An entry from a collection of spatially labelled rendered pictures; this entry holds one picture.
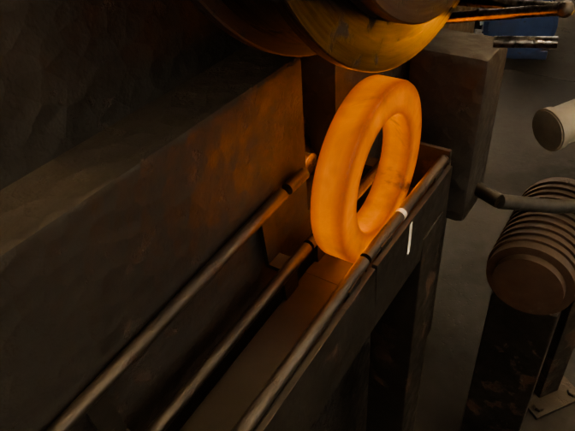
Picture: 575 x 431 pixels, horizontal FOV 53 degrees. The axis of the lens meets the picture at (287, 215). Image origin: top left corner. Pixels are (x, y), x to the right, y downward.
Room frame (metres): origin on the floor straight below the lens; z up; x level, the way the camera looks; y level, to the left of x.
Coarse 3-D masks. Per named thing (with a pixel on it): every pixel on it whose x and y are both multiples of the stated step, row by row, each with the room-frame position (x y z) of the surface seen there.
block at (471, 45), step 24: (432, 48) 0.65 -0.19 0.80; (456, 48) 0.64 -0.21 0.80; (480, 48) 0.63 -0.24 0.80; (504, 48) 0.65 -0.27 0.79; (432, 72) 0.64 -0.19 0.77; (456, 72) 0.62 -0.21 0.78; (480, 72) 0.60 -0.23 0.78; (432, 96) 0.63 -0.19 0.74; (456, 96) 0.62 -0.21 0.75; (480, 96) 0.60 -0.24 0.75; (432, 120) 0.63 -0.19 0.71; (456, 120) 0.62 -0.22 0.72; (480, 120) 0.60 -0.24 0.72; (432, 144) 0.63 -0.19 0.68; (456, 144) 0.61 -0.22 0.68; (480, 144) 0.61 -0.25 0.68; (456, 168) 0.61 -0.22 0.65; (480, 168) 0.63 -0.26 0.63; (456, 192) 0.61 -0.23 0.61; (456, 216) 0.60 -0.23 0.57
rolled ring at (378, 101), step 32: (352, 96) 0.46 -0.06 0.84; (384, 96) 0.45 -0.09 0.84; (416, 96) 0.51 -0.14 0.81; (352, 128) 0.42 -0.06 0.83; (384, 128) 0.52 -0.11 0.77; (416, 128) 0.52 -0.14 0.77; (320, 160) 0.41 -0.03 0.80; (352, 160) 0.40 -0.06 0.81; (384, 160) 0.52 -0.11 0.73; (416, 160) 0.53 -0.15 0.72; (320, 192) 0.40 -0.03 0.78; (352, 192) 0.40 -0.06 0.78; (384, 192) 0.50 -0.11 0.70; (320, 224) 0.40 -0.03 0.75; (352, 224) 0.40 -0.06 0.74; (384, 224) 0.46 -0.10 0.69; (352, 256) 0.40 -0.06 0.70
